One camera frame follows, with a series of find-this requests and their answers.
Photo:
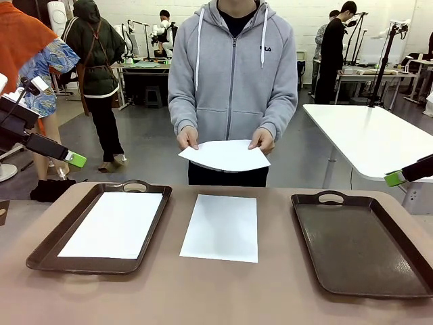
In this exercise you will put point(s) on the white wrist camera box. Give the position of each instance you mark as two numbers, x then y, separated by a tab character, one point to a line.
40	84

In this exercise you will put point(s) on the person grey patterned jacket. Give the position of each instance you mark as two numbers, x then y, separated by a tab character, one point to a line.
319	40

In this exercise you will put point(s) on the black tripod stand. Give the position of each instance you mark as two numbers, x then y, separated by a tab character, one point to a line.
384	67

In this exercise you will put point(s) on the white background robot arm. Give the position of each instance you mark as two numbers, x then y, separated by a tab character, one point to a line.
160	34
126	37
400	25

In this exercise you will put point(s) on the person's right hand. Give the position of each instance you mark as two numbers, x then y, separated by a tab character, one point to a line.
187	137

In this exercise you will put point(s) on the small brown board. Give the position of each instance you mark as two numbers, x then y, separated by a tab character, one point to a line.
4	206

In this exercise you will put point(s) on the person all black clothes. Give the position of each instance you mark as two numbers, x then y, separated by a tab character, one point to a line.
333	57

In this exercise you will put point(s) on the white A4 paper sheet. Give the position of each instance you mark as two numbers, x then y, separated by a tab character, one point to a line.
111	227

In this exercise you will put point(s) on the long background work table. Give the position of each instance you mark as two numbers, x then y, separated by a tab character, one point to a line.
368	74

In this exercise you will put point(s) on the black bag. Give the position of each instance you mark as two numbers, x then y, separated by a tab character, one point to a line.
50	191

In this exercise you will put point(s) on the person dark green hooded coat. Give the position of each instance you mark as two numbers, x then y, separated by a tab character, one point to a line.
94	50

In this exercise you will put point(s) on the large white table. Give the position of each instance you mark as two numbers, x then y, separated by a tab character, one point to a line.
372	139

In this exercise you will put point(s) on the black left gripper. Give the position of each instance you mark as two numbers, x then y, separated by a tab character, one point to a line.
15	125

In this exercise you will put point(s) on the person's torso grey zip hoodie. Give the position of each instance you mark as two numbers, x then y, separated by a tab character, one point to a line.
233	84

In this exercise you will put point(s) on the grey socket panel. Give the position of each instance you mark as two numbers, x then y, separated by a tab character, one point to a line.
419	199

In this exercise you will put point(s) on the black camera boom stand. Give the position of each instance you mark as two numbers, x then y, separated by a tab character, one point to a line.
359	37

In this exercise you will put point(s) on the distant person black shirt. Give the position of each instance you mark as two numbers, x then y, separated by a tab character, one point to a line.
165	15

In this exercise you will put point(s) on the person's left forearm grey sleeve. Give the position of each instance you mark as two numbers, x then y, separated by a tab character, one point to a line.
284	111

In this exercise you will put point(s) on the brown plastic serving tray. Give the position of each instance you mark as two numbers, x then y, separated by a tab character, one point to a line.
44	257
358	250

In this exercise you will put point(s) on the small white side desk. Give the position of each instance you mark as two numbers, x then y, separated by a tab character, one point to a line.
421	62

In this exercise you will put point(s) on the person's right forearm grey sleeve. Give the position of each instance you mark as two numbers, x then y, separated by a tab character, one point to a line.
182	111

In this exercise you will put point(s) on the black step stool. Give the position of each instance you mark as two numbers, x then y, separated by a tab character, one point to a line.
153	96

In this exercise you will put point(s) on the white A4 paper stack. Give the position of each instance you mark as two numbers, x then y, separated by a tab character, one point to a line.
226	155
221	230

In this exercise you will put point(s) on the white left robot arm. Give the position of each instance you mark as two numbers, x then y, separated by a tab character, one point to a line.
3	84

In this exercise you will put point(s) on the person's left hand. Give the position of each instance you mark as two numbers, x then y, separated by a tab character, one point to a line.
264	140

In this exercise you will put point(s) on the white round floor base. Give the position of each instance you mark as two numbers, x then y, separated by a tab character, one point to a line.
6	171

